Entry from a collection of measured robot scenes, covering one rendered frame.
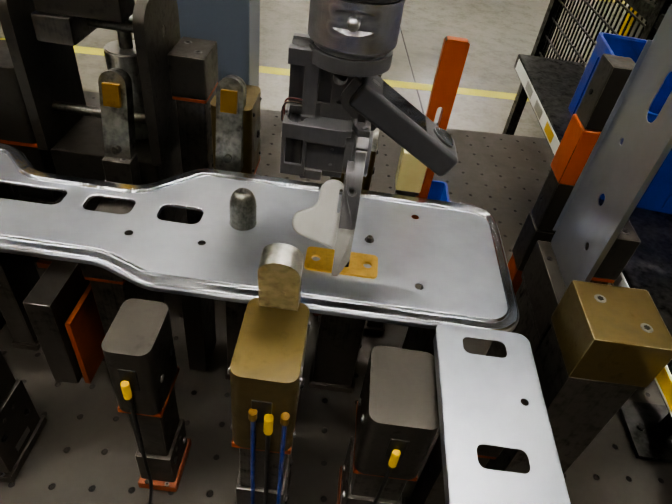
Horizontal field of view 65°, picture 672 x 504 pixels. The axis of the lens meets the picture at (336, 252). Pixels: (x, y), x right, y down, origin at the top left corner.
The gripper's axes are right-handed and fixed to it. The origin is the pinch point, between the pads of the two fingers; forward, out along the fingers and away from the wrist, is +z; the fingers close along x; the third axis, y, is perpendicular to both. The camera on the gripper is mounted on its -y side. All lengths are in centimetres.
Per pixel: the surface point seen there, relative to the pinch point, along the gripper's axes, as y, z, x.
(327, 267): 1.5, 4.6, 1.3
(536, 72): -34, 2, -60
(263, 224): 10.0, 4.9, -5.1
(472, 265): -15.7, 4.9, -2.9
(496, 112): -90, 105, -268
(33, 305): 38.2, 17.8, 1.8
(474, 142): -35, 35, -91
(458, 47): -10.4, -14.3, -19.8
